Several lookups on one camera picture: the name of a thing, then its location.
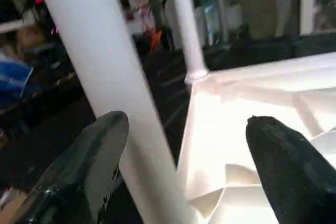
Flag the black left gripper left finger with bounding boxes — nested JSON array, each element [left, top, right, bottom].
[[0, 111, 130, 224]]

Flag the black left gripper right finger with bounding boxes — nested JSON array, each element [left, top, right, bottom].
[[245, 115, 336, 224]]

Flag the white plastic table top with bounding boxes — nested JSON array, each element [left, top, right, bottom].
[[176, 51, 336, 224]]

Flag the white plastic table leg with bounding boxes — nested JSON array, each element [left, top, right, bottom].
[[167, 0, 209, 83], [29, 0, 199, 224]]

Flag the black work mat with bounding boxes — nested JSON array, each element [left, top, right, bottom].
[[0, 33, 336, 224]]

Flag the blue plastic bag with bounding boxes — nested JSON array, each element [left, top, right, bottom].
[[0, 59, 35, 109]]

